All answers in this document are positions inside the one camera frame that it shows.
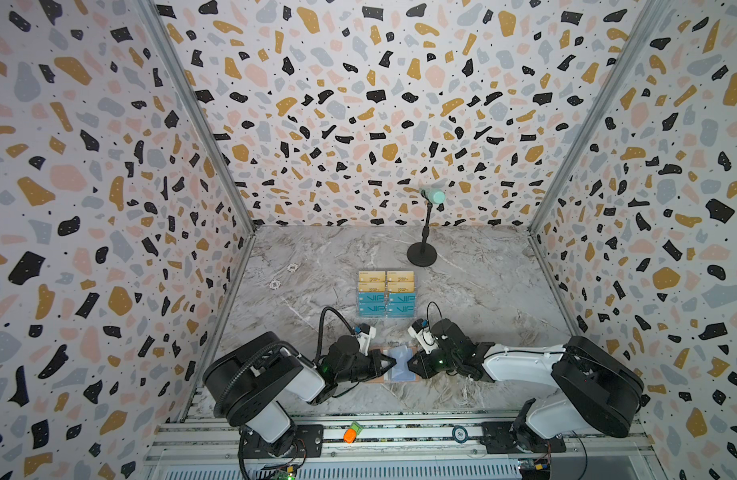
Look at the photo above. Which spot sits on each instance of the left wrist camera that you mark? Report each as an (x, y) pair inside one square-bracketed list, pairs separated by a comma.
[(364, 334)]

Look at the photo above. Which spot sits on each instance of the gold card back left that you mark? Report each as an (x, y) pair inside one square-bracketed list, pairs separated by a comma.
[(371, 276)]

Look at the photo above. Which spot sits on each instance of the orange green small tool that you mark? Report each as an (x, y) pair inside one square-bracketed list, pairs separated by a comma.
[(352, 433)]

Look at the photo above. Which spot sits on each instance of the mint green microphone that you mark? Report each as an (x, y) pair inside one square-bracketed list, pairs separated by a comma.
[(433, 196)]

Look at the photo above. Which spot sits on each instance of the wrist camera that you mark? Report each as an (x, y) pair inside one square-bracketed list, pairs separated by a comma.
[(420, 331), (364, 334)]

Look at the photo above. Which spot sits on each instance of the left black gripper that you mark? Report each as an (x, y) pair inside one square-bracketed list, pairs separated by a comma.
[(376, 358)]

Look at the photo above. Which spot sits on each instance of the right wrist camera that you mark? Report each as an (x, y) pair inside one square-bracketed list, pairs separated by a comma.
[(420, 331)]

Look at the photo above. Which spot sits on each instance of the gold card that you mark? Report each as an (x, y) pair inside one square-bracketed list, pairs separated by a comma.
[(400, 276), (371, 287), (371, 276), (400, 287)]

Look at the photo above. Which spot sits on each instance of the pink leather card holder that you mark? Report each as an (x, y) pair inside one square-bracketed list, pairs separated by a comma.
[(400, 372)]

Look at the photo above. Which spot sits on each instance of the clear acrylic card stand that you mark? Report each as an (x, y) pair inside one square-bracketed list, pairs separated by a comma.
[(386, 293)]

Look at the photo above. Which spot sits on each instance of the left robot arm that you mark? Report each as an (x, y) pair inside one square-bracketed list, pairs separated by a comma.
[(246, 382)]

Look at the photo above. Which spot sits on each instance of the gold card back right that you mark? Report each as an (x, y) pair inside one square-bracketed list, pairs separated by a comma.
[(400, 276)]

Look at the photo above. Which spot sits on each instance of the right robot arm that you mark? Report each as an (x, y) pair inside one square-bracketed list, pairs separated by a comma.
[(592, 390)]

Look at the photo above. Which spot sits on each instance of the black microphone stand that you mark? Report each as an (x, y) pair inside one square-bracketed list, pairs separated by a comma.
[(421, 253)]

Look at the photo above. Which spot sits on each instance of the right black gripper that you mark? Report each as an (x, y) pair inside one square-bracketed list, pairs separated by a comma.
[(422, 364)]

